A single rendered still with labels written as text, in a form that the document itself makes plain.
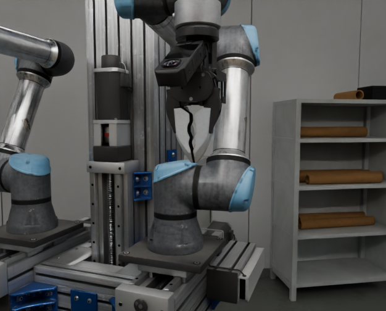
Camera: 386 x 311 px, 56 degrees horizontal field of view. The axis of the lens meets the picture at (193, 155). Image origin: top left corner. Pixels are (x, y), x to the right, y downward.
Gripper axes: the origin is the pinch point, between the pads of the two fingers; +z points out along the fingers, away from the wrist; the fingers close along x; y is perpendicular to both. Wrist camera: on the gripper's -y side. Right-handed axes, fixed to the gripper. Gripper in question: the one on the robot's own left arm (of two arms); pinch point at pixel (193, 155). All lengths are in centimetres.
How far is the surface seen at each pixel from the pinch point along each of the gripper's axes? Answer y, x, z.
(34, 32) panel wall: 166, 190, -74
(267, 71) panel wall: 258, 29, -49
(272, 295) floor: 226, 16, 132
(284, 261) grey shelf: 235, 9, 106
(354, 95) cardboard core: 255, -39, -26
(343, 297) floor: 244, -37, 132
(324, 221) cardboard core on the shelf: 251, -21, 74
